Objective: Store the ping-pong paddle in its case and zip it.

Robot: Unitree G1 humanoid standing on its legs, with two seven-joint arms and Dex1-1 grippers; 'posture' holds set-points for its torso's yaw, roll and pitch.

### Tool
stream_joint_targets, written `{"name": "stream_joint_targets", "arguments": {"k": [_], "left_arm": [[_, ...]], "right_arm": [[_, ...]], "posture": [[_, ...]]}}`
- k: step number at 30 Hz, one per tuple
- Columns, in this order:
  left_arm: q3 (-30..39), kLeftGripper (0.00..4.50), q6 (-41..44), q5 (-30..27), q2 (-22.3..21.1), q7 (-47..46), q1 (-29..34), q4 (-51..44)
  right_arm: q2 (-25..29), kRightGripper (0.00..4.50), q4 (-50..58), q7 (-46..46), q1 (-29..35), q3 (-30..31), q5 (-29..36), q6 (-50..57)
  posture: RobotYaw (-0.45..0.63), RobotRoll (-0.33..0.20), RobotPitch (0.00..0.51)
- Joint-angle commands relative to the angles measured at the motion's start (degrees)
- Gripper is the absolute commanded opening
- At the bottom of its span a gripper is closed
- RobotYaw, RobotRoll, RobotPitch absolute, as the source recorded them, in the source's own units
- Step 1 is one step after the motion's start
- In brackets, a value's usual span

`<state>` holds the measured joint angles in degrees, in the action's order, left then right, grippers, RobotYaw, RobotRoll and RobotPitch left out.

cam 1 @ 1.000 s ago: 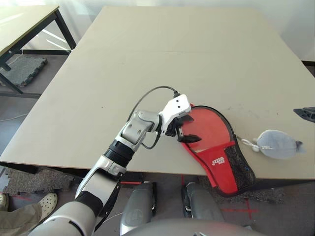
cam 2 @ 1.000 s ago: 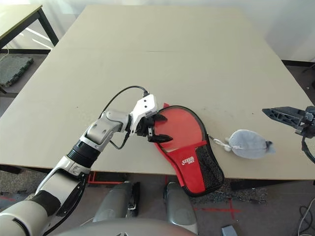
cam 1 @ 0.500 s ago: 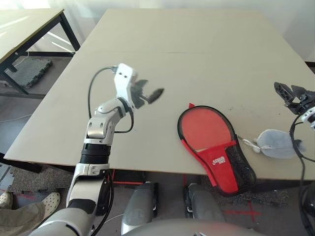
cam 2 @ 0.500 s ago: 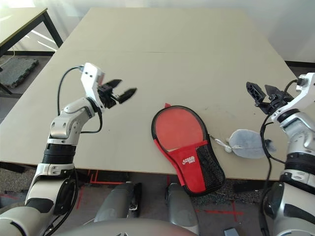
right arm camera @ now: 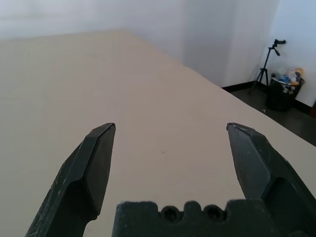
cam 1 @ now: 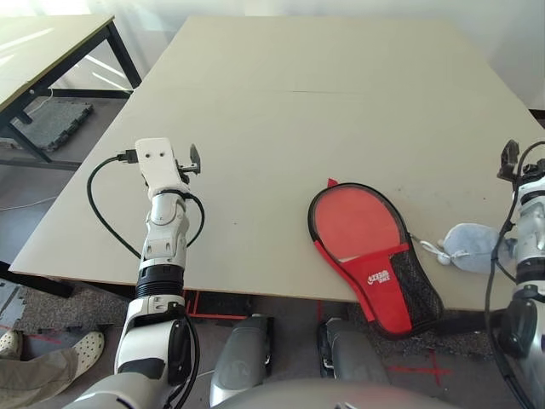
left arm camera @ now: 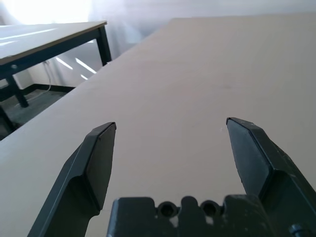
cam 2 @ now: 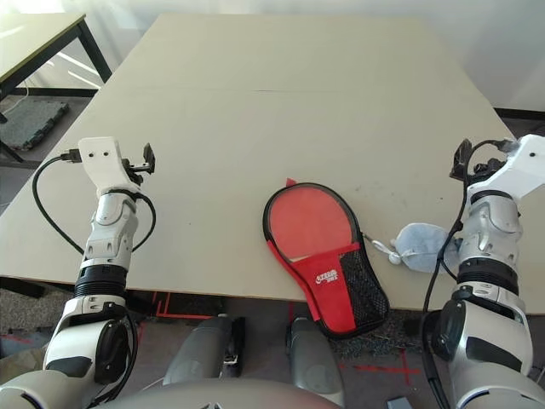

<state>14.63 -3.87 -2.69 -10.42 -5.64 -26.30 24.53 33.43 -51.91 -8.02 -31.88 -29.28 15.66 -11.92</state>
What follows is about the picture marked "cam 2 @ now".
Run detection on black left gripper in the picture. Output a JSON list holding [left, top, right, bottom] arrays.
[[122, 143, 157, 185]]

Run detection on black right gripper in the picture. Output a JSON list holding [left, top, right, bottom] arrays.
[[450, 138, 506, 182]]

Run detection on grey plush zipper charm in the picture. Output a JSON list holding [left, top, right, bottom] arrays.
[[391, 222, 464, 273]]

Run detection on white zipper charm cord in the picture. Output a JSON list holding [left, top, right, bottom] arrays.
[[364, 233, 404, 265]]

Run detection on red ping-pong paddle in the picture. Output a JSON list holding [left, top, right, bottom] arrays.
[[267, 187, 354, 261]]

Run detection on red black paddle case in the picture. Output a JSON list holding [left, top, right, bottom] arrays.
[[261, 176, 391, 341]]

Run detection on dark grey foam mat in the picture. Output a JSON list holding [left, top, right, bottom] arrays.
[[0, 95, 72, 150]]

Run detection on black table leg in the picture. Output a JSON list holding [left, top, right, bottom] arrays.
[[0, 276, 46, 299]]

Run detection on speckled dark floor mat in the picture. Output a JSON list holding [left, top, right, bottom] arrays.
[[330, 306, 427, 357], [0, 289, 73, 337]]

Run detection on grey robot left leg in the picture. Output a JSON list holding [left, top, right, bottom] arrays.
[[163, 314, 247, 387]]

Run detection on grey robot leg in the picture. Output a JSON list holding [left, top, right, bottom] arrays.
[[163, 314, 247, 387], [284, 315, 345, 406]]

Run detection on red floor tape cross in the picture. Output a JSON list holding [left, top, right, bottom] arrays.
[[355, 355, 421, 384]]

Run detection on grey robot torso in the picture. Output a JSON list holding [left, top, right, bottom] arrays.
[[97, 378, 341, 409]]

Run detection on grey robot right leg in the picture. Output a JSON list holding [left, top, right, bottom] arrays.
[[284, 315, 345, 406]]

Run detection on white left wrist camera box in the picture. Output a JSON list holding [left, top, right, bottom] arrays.
[[78, 136, 141, 197]]

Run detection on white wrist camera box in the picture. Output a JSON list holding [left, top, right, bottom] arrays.
[[78, 136, 141, 197], [466, 134, 545, 201]]

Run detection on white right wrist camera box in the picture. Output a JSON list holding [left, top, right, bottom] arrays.
[[466, 134, 545, 201]]

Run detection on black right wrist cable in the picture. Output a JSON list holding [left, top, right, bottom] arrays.
[[421, 138, 519, 409]]

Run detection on beige side table black frame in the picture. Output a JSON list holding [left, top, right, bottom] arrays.
[[0, 12, 112, 164]]

